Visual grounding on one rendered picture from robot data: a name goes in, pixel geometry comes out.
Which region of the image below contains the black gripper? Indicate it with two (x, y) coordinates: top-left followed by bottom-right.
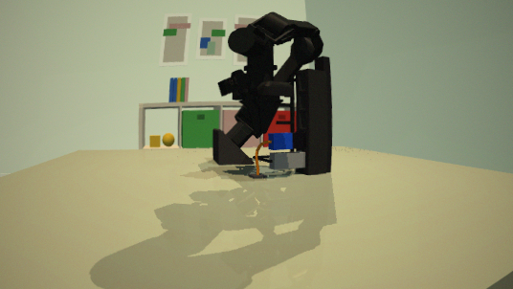
(233, 59), (294, 134)

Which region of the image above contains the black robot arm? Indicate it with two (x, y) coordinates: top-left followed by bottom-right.
(218, 11), (323, 150)

